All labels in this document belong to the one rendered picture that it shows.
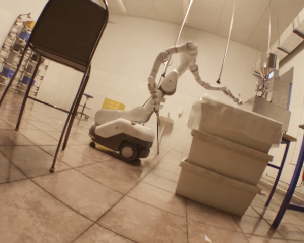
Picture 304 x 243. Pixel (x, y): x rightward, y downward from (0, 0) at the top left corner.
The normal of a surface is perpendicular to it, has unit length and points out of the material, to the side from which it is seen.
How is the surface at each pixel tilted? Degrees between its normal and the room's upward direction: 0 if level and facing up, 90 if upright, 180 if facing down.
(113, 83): 90
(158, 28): 90
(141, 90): 90
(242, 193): 96
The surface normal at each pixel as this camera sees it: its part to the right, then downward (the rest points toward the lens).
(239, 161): -0.33, -0.05
